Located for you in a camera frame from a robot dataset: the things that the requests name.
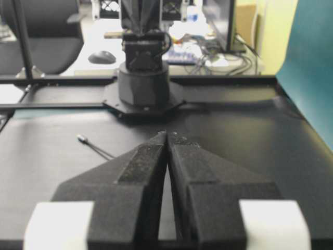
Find tangled desk cables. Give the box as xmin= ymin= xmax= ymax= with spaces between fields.
xmin=169 ymin=33 xmax=263 ymax=76

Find teal backdrop board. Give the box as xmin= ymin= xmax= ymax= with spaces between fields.
xmin=276 ymin=1 xmax=332 ymax=148

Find black hub USB cable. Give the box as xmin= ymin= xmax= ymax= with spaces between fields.
xmin=76 ymin=133 xmax=116 ymax=159

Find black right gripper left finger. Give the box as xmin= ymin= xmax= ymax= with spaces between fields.
xmin=23 ymin=132 xmax=167 ymax=249

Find black office chair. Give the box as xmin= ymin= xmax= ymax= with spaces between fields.
xmin=1 ymin=1 xmax=84 ymax=75

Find black aluminium frame rail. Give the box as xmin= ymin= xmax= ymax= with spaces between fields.
xmin=1 ymin=76 xmax=117 ymax=86

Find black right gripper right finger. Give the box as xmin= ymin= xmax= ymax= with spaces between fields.
xmin=168 ymin=133 xmax=311 ymax=249

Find black computer monitor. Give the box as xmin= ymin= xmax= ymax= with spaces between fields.
xmin=202 ymin=0 xmax=236 ymax=52

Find plastic water bottle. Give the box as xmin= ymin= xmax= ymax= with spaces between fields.
xmin=186 ymin=4 xmax=198 ymax=22

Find black computer mouse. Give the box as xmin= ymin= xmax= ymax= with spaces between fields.
xmin=88 ymin=51 xmax=117 ymax=64

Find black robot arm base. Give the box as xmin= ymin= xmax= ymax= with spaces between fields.
xmin=103 ymin=1 xmax=185 ymax=118

